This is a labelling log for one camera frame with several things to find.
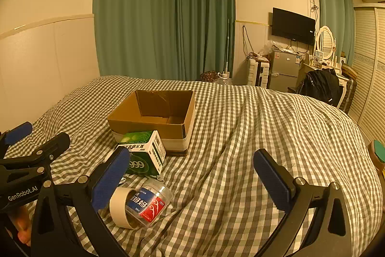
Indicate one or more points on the green white medicine box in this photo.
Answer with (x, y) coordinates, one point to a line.
(150, 151)

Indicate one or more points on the checkered bed blanket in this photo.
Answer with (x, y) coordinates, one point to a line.
(240, 130)

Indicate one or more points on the white louvered wardrobe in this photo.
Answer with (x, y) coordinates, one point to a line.
(368, 64)

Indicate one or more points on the white oval vanity mirror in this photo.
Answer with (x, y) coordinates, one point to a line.
(324, 40)

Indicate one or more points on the black wall television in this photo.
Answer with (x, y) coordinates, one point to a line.
(293, 25)

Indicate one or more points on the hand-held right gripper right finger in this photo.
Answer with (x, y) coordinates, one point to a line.
(272, 181)

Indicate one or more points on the beige tape roll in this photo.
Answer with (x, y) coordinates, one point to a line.
(117, 205)

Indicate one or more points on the dark suitcase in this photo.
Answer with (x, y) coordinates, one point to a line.
(349, 96)

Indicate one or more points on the green corner curtain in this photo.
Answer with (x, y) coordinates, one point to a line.
(204, 13)

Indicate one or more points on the brown patterned bag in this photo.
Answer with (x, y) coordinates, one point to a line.
(209, 76)

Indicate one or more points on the white mop pole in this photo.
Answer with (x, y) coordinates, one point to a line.
(227, 46)

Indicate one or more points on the silver mini fridge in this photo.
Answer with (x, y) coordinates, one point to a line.
(285, 70)

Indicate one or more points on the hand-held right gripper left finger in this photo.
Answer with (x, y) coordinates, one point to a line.
(109, 183)

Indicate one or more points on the white suitcase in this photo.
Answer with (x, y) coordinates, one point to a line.
(257, 73)

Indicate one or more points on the green topped stool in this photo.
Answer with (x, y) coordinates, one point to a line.
(378, 153)

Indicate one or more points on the narrow green window curtain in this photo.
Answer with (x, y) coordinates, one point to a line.
(334, 16)

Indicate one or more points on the wide green curtain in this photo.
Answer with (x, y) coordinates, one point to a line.
(132, 13)

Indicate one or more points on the cardboard box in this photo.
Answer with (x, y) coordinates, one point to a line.
(150, 108)

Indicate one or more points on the person's left hand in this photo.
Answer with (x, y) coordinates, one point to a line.
(22, 227)

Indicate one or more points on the clear plastic jar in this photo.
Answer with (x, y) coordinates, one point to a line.
(150, 202)

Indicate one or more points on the clear plastic bag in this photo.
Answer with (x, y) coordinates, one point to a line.
(267, 47)

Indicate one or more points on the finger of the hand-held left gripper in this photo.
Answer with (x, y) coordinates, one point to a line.
(18, 132)
(55, 144)

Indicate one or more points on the black jacket on chair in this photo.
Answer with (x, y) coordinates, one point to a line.
(320, 87)

